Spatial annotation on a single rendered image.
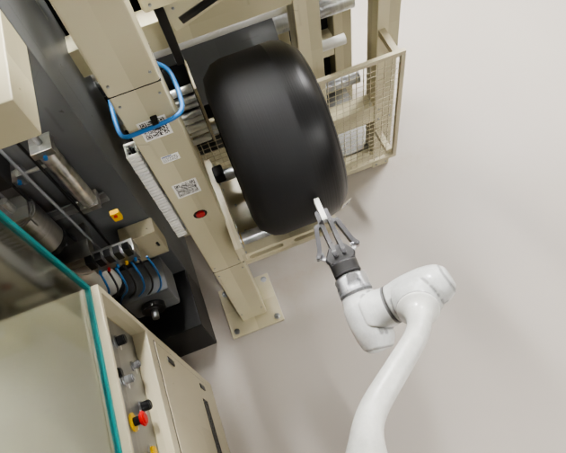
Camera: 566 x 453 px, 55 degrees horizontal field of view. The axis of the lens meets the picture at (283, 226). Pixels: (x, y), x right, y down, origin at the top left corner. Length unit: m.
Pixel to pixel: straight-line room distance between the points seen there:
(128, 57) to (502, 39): 2.85
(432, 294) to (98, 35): 0.93
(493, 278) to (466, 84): 1.23
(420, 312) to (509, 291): 1.57
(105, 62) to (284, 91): 0.48
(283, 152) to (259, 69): 0.24
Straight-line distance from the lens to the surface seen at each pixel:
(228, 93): 1.53
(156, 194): 1.68
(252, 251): 1.92
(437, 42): 3.72
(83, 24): 1.22
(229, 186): 2.15
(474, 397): 2.67
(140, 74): 1.32
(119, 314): 1.72
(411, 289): 1.34
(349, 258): 1.46
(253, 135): 1.47
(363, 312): 1.40
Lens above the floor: 2.57
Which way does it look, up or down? 61 degrees down
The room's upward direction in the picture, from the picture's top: 15 degrees counter-clockwise
